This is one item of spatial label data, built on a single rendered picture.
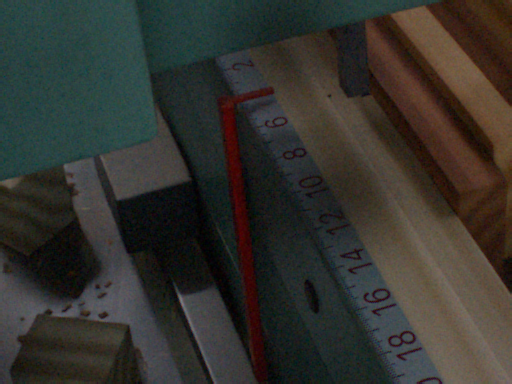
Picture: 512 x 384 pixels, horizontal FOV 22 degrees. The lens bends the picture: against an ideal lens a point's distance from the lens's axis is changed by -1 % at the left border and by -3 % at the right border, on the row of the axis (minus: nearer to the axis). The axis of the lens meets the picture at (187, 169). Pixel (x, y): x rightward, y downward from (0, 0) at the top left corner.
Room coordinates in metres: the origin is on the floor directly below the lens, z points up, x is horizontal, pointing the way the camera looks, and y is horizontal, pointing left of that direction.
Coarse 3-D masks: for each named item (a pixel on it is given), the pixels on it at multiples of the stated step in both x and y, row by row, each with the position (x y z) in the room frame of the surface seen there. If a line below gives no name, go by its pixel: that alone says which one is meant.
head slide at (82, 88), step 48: (0, 0) 0.31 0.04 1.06; (48, 0) 0.31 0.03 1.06; (96, 0) 0.32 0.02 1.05; (0, 48) 0.31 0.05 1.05; (48, 48) 0.31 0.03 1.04; (96, 48) 0.32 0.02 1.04; (144, 48) 0.32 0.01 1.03; (0, 96) 0.31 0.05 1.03; (48, 96) 0.31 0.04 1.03; (96, 96) 0.32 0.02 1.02; (144, 96) 0.32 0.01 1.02; (0, 144) 0.31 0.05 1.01; (48, 144) 0.31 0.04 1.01; (96, 144) 0.31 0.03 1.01
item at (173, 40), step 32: (160, 0) 0.35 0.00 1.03; (192, 0) 0.36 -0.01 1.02; (224, 0) 0.36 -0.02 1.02; (256, 0) 0.36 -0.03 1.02; (288, 0) 0.36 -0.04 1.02; (320, 0) 0.36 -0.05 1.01; (352, 0) 0.37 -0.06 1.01; (384, 0) 0.37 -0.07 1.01; (416, 0) 0.37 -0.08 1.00; (160, 32) 0.35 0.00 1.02; (192, 32) 0.36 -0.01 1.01; (224, 32) 0.36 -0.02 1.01; (256, 32) 0.36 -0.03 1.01; (288, 32) 0.36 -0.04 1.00; (160, 64) 0.35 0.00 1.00
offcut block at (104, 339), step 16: (48, 320) 0.43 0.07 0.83; (64, 320) 0.43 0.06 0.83; (80, 320) 0.42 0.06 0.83; (96, 320) 0.42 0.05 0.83; (32, 336) 0.42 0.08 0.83; (48, 336) 0.42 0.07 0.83; (64, 336) 0.42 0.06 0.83; (80, 336) 0.41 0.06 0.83; (96, 336) 0.41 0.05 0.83; (112, 336) 0.41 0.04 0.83; (128, 336) 0.42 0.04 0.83; (32, 352) 0.41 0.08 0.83; (48, 352) 0.41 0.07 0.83; (64, 352) 0.41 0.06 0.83; (80, 352) 0.41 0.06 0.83; (96, 352) 0.40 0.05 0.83; (112, 352) 0.40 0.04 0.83; (128, 352) 0.41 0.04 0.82; (16, 368) 0.40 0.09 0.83; (32, 368) 0.40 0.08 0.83; (48, 368) 0.40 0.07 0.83; (64, 368) 0.40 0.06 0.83; (80, 368) 0.40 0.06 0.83; (96, 368) 0.39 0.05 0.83; (112, 368) 0.39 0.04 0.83; (128, 368) 0.41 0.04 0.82
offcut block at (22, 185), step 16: (32, 176) 0.52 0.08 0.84; (48, 176) 0.53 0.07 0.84; (64, 176) 0.54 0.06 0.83; (0, 192) 0.52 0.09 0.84; (16, 192) 0.52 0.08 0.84; (32, 192) 0.52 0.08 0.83; (48, 192) 0.53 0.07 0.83; (64, 192) 0.54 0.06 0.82; (0, 208) 0.52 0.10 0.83; (16, 208) 0.51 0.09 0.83; (32, 208) 0.52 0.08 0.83; (48, 208) 0.53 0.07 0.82; (64, 208) 0.53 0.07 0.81; (0, 224) 0.53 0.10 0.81; (16, 224) 0.52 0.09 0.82; (32, 224) 0.52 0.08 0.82; (48, 224) 0.53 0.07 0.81; (64, 224) 0.53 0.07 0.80; (0, 240) 0.53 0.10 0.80; (16, 240) 0.52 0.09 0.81; (32, 240) 0.52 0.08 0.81
